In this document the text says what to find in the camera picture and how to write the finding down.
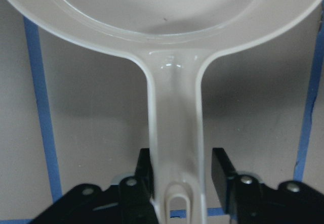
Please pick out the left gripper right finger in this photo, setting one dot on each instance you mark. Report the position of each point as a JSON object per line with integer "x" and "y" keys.
{"x": 239, "y": 194}

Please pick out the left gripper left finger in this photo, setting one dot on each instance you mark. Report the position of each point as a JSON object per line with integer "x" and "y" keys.
{"x": 135, "y": 192}

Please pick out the beige plastic dustpan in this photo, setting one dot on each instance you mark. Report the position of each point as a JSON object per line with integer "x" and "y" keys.
{"x": 173, "y": 42}

